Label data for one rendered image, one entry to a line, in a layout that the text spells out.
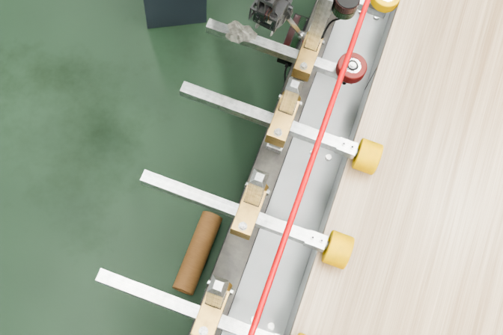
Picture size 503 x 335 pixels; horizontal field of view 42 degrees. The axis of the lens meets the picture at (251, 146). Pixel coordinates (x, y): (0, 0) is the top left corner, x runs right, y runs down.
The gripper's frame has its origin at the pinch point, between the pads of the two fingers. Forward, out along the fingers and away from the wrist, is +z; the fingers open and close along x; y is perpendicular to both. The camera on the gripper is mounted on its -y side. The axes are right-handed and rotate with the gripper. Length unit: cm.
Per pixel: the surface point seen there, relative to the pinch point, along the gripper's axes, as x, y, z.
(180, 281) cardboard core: 4, 56, 94
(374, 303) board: 55, 47, 11
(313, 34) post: 9.8, -6.5, 6.7
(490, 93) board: 59, -19, 11
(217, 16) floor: -41, -50, 101
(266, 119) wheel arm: 10.9, 21.7, 5.4
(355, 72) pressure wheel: 24.4, -4.5, 10.7
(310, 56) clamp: 11.3, -4.6, 14.3
